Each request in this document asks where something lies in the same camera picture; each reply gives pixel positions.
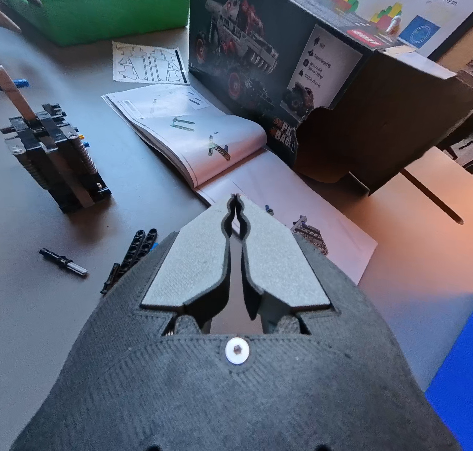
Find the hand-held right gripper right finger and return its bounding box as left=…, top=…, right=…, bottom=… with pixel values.
left=236, top=195, right=331, bottom=330

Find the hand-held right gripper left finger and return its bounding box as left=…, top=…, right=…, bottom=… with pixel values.
left=140, top=194, right=237, bottom=330

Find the partly built lego chassis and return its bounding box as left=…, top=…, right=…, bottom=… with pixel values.
left=0, top=65, right=112, bottom=214

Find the long black lego beam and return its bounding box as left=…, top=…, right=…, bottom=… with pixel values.
left=101, top=228, right=159, bottom=295

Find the black grey lego axle pin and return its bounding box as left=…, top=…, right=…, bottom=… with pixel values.
left=40, top=248, right=88, bottom=276

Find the open lego instruction booklet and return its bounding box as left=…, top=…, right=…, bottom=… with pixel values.
left=101, top=83, right=378, bottom=285

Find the white lego sticker sheet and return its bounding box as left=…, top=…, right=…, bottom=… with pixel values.
left=112, top=41, right=190, bottom=86

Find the black lego set box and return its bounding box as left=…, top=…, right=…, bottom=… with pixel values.
left=188, top=0, right=467, bottom=196

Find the green plastic bin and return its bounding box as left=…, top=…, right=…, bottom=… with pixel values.
left=17, top=0, right=191, bottom=47

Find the blue plastic box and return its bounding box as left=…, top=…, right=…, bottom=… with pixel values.
left=425, top=322, right=473, bottom=451

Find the curved wooden board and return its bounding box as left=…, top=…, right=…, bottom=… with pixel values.
left=429, top=13, right=473, bottom=75

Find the white printed poster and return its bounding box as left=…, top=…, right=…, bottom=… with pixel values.
left=307, top=0, right=473, bottom=58

